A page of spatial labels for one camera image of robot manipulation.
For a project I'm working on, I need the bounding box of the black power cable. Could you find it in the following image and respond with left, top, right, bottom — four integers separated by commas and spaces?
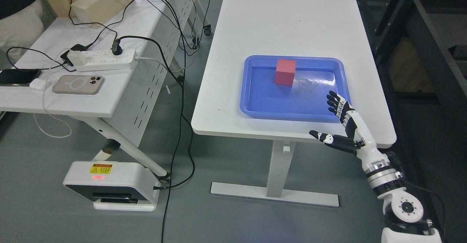
111, 35, 196, 243

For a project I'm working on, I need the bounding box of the white desk with leg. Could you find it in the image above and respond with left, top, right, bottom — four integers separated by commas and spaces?
192, 0, 397, 207

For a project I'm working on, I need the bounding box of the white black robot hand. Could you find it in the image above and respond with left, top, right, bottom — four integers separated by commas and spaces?
309, 91, 390, 173

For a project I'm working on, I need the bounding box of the white side table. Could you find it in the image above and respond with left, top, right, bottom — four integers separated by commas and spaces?
1, 0, 201, 183

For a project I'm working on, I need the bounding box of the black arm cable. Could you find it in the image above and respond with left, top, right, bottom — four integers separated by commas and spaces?
387, 152, 447, 236

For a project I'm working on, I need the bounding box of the white earbuds case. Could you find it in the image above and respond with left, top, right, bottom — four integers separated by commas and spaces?
29, 78, 48, 91

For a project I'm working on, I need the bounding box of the black smartphone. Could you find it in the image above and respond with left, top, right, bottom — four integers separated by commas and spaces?
0, 69, 42, 86

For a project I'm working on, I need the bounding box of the blue plastic tray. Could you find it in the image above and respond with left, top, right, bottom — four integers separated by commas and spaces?
240, 55, 351, 123

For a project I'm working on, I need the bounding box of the pink foam block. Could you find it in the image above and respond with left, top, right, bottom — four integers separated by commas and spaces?
274, 59, 297, 86

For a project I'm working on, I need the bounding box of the wooden box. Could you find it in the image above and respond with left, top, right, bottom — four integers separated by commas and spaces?
71, 0, 132, 29

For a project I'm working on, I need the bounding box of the black right shelf rack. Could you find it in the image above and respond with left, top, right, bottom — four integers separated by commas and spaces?
357, 0, 467, 243

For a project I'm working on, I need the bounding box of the beige smartphone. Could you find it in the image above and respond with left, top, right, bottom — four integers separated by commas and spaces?
52, 75, 105, 95

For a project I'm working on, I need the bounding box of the white floor device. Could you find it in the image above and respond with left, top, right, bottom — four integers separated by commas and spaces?
63, 161, 160, 212

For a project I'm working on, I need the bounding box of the white power strip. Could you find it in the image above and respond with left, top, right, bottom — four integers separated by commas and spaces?
67, 49, 137, 72

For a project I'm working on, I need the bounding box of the white charging cable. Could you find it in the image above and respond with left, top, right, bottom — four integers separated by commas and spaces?
33, 50, 72, 138

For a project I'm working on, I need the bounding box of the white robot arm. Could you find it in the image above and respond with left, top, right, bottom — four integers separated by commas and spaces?
362, 155, 442, 243

